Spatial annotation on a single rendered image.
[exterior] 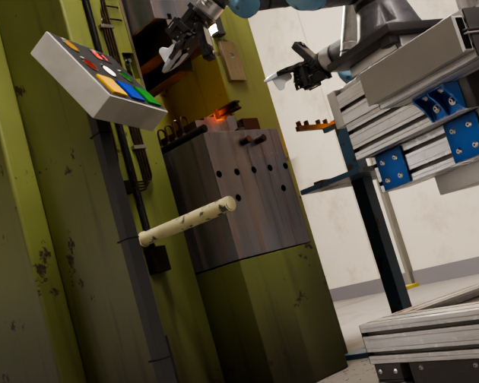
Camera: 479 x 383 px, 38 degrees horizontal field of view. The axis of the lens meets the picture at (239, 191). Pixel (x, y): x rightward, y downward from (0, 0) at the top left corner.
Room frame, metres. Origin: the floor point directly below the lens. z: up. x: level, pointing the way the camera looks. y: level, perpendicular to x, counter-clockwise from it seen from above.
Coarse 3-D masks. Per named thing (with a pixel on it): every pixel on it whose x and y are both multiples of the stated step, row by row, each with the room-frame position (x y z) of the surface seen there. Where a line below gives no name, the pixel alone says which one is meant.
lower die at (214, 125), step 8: (200, 120) 2.40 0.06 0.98; (208, 120) 2.42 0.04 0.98; (216, 120) 2.45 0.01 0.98; (224, 120) 2.48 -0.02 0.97; (232, 120) 2.51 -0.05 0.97; (184, 128) 2.42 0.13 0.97; (192, 128) 2.39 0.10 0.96; (208, 128) 2.42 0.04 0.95; (216, 128) 2.44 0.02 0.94; (224, 128) 2.47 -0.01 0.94; (232, 128) 2.50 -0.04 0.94; (168, 136) 2.49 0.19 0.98
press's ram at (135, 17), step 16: (128, 0) 2.42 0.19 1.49; (144, 0) 2.36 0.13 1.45; (160, 0) 2.38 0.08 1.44; (176, 0) 2.43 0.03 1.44; (192, 0) 2.49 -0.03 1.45; (128, 16) 2.44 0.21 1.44; (144, 16) 2.38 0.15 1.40; (160, 16) 2.36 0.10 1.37; (176, 16) 2.42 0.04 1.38; (144, 32) 2.44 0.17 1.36
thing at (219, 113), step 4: (236, 100) 2.39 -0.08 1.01; (228, 104) 2.40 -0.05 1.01; (232, 104) 2.41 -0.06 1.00; (236, 104) 2.39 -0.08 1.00; (220, 108) 2.43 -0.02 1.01; (224, 108) 2.43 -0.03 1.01; (228, 108) 2.42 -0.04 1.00; (232, 108) 2.41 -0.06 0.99; (236, 108) 2.39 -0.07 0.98; (240, 108) 2.40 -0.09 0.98; (216, 112) 2.44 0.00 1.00; (220, 112) 2.45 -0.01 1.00; (224, 112) 2.44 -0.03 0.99; (228, 112) 2.42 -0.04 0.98; (232, 112) 2.43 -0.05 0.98; (208, 116) 2.48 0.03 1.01; (216, 116) 2.45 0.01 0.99; (220, 116) 2.44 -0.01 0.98; (224, 116) 2.45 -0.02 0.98
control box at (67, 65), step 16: (48, 32) 1.83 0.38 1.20; (48, 48) 1.83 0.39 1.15; (64, 48) 1.82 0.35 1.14; (80, 48) 1.94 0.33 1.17; (48, 64) 1.83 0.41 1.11; (64, 64) 1.82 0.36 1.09; (80, 64) 1.81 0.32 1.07; (96, 64) 1.93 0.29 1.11; (112, 64) 2.06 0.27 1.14; (64, 80) 1.82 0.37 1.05; (80, 80) 1.80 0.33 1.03; (96, 80) 1.80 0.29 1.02; (80, 96) 1.81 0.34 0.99; (96, 96) 1.79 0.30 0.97; (112, 96) 1.79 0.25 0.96; (128, 96) 1.91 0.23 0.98; (96, 112) 1.80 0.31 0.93; (112, 112) 1.85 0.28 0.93; (128, 112) 1.92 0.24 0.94; (144, 112) 1.99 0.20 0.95; (160, 112) 2.06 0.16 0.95; (144, 128) 2.07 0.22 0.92
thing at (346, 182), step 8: (360, 168) 2.52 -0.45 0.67; (368, 168) 2.55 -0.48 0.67; (336, 176) 2.59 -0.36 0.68; (344, 176) 2.56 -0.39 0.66; (352, 176) 2.58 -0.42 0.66; (360, 176) 2.66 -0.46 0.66; (320, 184) 2.65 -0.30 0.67; (328, 184) 2.62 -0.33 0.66; (336, 184) 2.68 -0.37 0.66; (344, 184) 2.78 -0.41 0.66; (304, 192) 2.71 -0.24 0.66; (312, 192) 2.74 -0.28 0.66
